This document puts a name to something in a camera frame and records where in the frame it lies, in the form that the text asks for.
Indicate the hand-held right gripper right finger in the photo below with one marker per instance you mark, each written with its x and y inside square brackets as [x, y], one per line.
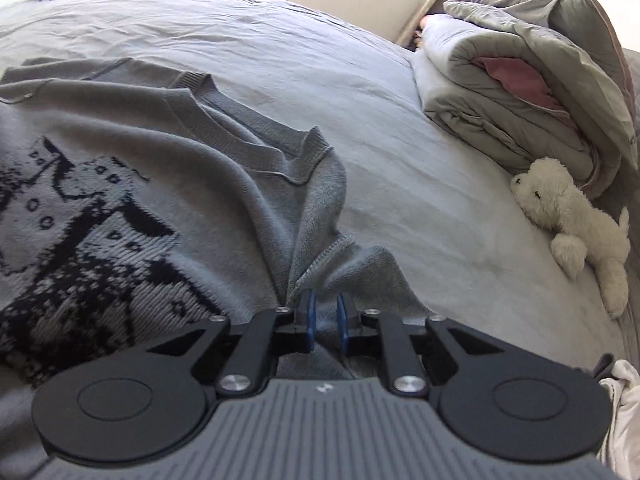
[342, 325]

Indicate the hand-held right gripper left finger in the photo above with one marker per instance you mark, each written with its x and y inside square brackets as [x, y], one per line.
[310, 321]

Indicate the grey knitted sweater with print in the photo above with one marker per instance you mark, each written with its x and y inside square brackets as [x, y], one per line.
[200, 170]

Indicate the bed with grey sheet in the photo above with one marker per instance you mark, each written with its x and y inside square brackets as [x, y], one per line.
[360, 110]

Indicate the white plush toy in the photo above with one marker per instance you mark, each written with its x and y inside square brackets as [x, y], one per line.
[575, 225]

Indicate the grey pink folded duvet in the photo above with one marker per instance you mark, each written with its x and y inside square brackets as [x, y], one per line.
[480, 100]

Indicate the white folded garment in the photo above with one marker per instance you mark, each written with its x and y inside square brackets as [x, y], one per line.
[622, 410]

